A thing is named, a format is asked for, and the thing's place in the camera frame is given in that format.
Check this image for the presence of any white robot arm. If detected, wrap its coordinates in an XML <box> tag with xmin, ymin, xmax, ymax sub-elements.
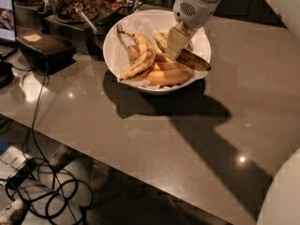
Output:
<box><xmin>171</xmin><ymin>0</ymin><xmax>300</xmax><ymax>225</ymax></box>

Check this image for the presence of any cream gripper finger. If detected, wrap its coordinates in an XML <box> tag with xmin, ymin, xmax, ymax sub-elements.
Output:
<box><xmin>165</xmin><ymin>27</ymin><xmax>190</xmax><ymax>60</ymax></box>

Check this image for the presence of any yellow banana at bottom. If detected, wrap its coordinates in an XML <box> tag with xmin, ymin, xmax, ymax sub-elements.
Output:
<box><xmin>146</xmin><ymin>68</ymin><xmax>193</xmax><ymax>86</ymax></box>

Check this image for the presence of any white bowl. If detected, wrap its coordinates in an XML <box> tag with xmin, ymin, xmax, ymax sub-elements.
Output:
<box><xmin>102</xmin><ymin>9</ymin><xmax>212</xmax><ymax>96</ymax></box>

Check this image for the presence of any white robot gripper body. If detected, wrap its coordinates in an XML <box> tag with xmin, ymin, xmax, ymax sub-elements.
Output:
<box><xmin>172</xmin><ymin>0</ymin><xmax>219</xmax><ymax>32</ymax></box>

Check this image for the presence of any spotted banana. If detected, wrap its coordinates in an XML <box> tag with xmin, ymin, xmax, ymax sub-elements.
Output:
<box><xmin>117</xmin><ymin>23</ymin><xmax>156</xmax><ymax>80</ymax></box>
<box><xmin>154</xmin><ymin>32</ymin><xmax>211</xmax><ymax>71</ymax></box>

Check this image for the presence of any black cable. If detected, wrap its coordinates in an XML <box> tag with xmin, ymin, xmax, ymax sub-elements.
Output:
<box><xmin>5</xmin><ymin>61</ymin><xmax>95</xmax><ymax>225</ymax></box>

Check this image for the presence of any printed paper on floor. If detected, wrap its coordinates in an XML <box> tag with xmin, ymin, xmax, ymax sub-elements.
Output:
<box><xmin>0</xmin><ymin>146</ymin><xmax>30</xmax><ymax>186</ymax></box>

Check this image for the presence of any black rounded case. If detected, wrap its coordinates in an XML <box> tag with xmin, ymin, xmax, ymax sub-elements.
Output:
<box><xmin>16</xmin><ymin>29</ymin><xmax>76</xmax><ymax>75</ymax></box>

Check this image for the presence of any black tray with snacks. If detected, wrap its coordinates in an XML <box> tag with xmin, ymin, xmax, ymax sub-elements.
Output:
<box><xmin>97</xmin><ymin>0</ymin><xmax>142</xmax><ymax>25</ymax></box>

